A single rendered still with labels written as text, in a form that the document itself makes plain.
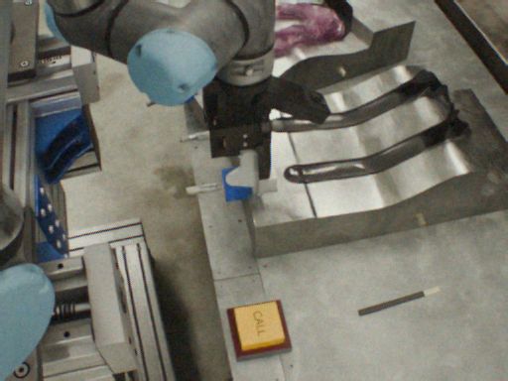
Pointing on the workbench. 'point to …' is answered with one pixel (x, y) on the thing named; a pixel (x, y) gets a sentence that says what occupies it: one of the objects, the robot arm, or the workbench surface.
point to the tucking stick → (399, 301)
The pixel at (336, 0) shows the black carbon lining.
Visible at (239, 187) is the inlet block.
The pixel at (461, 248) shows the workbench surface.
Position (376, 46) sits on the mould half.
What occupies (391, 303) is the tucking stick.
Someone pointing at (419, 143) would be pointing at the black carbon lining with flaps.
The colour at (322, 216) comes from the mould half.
